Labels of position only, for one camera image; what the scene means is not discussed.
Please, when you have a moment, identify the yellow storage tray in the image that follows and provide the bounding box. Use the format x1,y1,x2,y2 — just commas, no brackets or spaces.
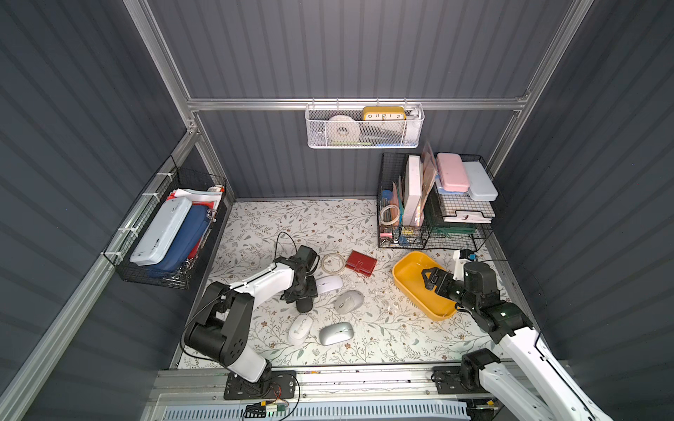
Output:
391,251,456,322

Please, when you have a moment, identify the lilac mouse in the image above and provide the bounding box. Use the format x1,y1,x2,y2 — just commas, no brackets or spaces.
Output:
316,275,343,296

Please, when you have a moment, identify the grey beige mouse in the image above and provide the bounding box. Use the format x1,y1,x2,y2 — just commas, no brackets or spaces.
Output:
333,290,364,315

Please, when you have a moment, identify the white slim mouse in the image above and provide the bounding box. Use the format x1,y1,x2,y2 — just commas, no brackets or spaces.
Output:
287,314,313,346

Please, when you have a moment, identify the silver mouse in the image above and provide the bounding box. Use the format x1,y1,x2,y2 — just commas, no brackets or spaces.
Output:
319,322,354,347

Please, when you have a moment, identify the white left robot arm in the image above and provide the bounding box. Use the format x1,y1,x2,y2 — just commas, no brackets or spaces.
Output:
181,246,319,383

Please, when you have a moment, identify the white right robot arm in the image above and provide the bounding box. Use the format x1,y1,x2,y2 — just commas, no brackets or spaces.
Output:
421,261,611,420

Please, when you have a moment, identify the white upright box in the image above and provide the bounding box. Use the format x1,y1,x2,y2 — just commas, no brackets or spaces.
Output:
403,155,422,227

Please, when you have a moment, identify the red wallet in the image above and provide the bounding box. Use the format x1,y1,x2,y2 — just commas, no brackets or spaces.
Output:
345,250,377,277

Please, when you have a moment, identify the beige tape roll in organizer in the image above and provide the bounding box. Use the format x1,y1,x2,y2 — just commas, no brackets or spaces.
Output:
379,204,401,226

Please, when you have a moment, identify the pink pencil case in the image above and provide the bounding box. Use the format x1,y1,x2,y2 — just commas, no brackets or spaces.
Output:
436,153,470,193

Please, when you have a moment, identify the light grey pencil case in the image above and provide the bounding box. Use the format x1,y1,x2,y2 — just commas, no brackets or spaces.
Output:
463,161,498,202

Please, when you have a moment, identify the blue pencil case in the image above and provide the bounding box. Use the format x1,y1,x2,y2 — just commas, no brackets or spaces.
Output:
146,205,211,278

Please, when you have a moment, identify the white tape roll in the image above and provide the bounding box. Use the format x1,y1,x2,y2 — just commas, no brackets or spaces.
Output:
326,115,361,143

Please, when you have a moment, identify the white pencil case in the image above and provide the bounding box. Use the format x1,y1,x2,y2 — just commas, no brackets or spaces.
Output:
129,196,192,266

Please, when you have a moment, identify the yellow clock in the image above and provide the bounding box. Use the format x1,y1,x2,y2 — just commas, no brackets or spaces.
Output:
363,105,407,122

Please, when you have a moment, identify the clear tape ring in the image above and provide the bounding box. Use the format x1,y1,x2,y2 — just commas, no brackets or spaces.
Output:
320,252,347,274

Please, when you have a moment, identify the black wire desk organizer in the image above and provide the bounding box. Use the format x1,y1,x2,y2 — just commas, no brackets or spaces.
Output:
376,153,496,251

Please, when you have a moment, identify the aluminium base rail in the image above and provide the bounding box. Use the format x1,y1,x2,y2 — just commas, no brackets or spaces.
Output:
141,362,511,420

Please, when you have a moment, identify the white wire wall basket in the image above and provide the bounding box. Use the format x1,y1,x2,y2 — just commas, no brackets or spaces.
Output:
305,101,426,149

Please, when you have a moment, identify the black wire side basket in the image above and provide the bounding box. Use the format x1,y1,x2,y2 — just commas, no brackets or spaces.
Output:
103,158,227,289

